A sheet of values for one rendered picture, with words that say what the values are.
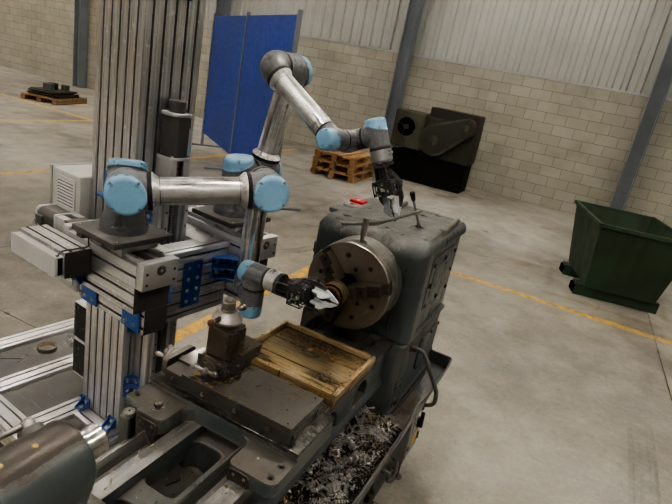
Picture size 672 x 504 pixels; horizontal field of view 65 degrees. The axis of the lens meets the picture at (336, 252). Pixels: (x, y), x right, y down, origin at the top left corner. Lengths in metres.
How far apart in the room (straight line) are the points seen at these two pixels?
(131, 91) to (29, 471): 1.34
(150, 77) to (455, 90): 10.22
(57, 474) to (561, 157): 11.07
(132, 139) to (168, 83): 0.23
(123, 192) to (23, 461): 0.86
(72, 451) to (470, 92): 11.22
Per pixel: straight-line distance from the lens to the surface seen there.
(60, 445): 0.98
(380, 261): 1.77
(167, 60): 2.00
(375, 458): 1.93
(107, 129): 2.09
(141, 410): 1.43
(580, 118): 11.53
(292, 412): 1.35
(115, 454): 1.39
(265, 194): 1.64
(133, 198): 1.61
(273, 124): 2.13
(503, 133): 11.64
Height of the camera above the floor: 1.76
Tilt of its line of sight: 18 degrees down
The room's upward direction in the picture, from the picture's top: 11 degrees clockwise
